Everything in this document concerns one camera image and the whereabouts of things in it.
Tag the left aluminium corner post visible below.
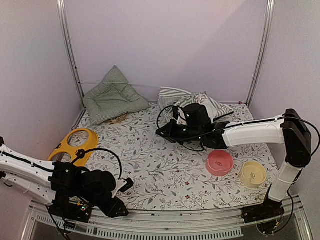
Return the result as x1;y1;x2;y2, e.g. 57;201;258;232
56;0;85;107

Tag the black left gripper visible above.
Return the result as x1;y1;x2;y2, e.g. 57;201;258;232
78;189;129;219

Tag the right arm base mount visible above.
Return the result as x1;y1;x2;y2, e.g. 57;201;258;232
241;194;285;223

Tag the pink pet bowl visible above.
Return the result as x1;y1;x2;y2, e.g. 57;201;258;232
206;150;234;177

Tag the green checkered cushion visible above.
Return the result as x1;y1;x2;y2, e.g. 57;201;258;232
83;66;150;126

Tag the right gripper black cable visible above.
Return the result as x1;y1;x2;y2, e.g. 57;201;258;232
156;106;226;152

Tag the green striped pet tent fabric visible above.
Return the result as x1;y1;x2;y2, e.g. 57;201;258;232
157;87;234;123

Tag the cream pet bowl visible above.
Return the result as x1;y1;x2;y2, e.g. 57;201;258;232
239;161;267;189

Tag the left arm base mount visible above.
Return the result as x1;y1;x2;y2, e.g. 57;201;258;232
48;202;92;223

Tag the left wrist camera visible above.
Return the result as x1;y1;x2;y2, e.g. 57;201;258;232
111;178;134;198

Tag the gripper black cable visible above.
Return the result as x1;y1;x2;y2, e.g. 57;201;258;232
156;106;226;152
71;147;124;181

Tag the right aluminium corner post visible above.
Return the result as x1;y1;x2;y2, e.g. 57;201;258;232
246;0;275;108

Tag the front aluminium rail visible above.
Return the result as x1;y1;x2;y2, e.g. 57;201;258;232
21;194;319;240

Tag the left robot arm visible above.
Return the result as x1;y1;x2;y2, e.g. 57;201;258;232
0;139;134;223

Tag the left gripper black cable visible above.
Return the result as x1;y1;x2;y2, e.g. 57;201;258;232
71;147;124;181

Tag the aluminium corner post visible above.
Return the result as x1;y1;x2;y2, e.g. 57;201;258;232
246;0;275;108
56;0;85;107

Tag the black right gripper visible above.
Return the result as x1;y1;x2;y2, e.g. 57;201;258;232
156;118;203;145

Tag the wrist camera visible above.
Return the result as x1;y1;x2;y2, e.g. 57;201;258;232
111;178;134;198
172;106;187;126

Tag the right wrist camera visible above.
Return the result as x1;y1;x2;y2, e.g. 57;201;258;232
172;106;187;126

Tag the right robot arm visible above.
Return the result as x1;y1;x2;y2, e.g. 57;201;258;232
156;103;315;218

